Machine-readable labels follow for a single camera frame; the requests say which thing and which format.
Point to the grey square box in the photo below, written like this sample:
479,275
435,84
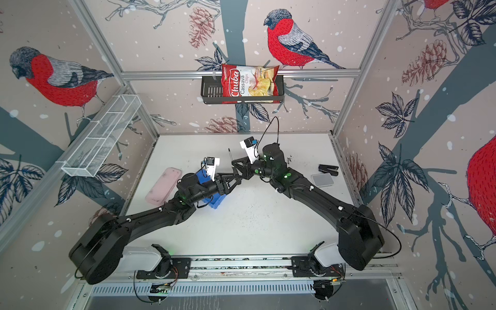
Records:
322,180

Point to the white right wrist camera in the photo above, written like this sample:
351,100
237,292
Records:
250,146

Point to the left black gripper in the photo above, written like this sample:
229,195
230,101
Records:
224,181

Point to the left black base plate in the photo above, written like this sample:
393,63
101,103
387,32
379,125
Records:
169,269

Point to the blue plastic bin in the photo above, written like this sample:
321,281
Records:
213,199

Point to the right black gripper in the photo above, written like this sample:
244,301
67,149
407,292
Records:
247,166

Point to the black stapler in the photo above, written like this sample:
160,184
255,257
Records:
329,169

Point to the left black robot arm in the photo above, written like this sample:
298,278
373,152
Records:
98,252

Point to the black wall basket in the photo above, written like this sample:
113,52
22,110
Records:
213,92

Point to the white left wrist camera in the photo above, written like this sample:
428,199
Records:
210,165

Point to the white wire mesh shelf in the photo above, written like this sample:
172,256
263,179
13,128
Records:
104,133

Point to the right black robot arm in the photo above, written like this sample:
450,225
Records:
359,235

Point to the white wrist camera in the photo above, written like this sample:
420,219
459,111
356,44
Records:
250,146
210,165

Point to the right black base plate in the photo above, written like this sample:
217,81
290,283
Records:
309,267

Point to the pink plastic case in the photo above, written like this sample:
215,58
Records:
165,184

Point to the red cassava chips bag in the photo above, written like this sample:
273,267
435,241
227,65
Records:
260,79

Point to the aluminium front rail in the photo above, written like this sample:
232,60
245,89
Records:
254,267

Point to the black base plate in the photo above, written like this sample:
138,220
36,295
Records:
309,267
169,269

